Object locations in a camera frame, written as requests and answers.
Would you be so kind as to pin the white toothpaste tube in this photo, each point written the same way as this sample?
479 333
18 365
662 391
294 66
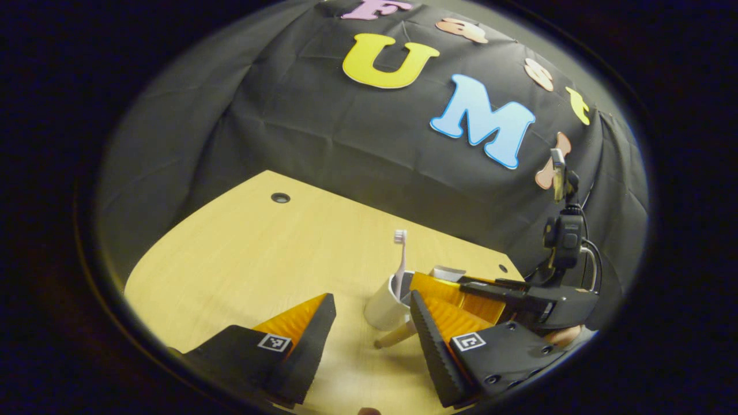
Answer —
447 272

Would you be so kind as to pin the pink toothbrush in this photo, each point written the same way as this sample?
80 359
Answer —
400 259

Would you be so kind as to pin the wooden desktop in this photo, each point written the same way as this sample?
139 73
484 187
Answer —
230 259

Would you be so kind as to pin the black backdrop cloth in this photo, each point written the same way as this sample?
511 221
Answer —
346 144

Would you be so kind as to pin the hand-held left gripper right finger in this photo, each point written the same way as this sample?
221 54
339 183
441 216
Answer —
432 346

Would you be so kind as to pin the white cup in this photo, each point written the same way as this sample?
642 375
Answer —
383 308

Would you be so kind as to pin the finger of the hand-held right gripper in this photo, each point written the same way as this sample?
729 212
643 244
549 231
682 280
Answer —
496 282
490 295

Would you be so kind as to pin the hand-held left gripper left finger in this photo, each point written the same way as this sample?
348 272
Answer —
314 340

